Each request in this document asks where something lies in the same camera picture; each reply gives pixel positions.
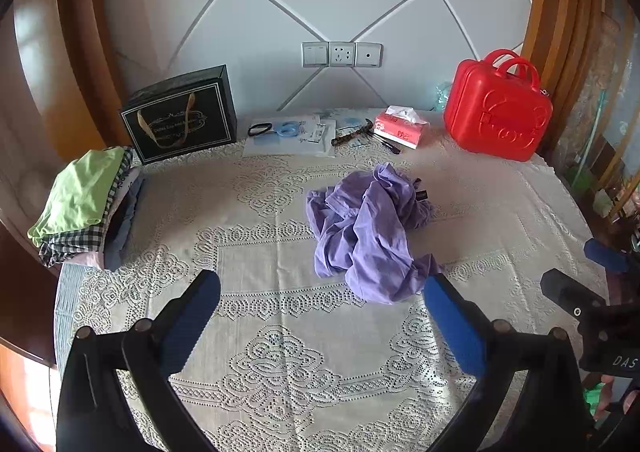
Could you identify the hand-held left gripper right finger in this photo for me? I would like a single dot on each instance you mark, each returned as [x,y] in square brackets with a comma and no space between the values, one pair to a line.
[457,327]

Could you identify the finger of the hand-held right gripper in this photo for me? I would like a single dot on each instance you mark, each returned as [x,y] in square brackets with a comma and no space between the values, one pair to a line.
[605,254]
[567,289]

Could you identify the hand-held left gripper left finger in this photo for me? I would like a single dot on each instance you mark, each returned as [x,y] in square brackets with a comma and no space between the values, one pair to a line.
[192,317]

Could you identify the purple garment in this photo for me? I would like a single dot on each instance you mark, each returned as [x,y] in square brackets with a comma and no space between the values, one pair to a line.
[370,232]

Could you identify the person's right hand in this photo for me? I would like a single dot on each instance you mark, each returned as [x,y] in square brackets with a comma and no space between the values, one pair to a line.
[606,397]

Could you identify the cream lace tablecloth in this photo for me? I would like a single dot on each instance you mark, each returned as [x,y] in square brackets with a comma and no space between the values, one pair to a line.
[280,242]

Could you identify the folded blue-grey garment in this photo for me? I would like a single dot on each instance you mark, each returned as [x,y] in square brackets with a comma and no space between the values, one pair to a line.
[120,227]

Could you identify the blue striped bedsheet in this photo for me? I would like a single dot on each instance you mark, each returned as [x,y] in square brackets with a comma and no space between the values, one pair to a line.
[66,292]

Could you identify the folded checked garment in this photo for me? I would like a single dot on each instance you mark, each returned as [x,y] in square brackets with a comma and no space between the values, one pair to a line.
[75,243]

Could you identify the folded green garment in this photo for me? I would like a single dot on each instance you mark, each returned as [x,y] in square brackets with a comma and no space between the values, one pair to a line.
[75,192]

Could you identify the red small suitcase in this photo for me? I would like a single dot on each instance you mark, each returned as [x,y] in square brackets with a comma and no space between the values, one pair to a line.
[495,122]

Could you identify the black pen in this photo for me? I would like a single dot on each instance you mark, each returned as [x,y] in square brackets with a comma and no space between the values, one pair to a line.
[390,146]

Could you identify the white paper sheet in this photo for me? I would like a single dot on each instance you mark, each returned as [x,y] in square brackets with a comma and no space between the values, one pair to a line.
[300,148]

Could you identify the red and white tissue pack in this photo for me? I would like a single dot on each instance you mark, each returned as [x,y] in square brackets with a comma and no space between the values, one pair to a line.
[400,129]

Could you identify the black gift bag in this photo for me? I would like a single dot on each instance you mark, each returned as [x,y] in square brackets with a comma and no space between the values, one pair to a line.
[200,97]

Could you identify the teal plastic bag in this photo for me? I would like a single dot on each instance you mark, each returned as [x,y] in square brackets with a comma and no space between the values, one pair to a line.
[442,97]

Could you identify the clear plastic packet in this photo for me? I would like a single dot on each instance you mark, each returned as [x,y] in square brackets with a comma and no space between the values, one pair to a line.
[345,113]

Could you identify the wooden headboard post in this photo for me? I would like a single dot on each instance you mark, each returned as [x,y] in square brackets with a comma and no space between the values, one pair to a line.
[80,57]
[555,32]

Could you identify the white round-hole wall socket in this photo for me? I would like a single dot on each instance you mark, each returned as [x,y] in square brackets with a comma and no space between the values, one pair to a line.
[368,55]

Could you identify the white wall switch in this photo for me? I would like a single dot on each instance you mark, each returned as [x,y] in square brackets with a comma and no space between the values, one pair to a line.
[315,54]

